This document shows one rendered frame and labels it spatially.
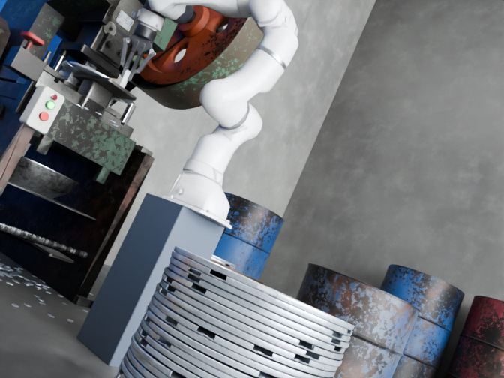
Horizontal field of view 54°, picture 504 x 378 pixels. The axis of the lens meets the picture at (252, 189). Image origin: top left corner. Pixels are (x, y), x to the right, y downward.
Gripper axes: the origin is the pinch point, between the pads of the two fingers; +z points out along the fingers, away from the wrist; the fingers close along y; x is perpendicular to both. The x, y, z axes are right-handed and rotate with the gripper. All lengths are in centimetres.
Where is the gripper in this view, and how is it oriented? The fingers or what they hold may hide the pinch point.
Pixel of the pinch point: (125, 79)
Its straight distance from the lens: 192.3
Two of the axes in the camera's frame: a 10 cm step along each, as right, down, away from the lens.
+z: -4.4, 8.8, 1.6
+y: 9.0, 4.3, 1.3
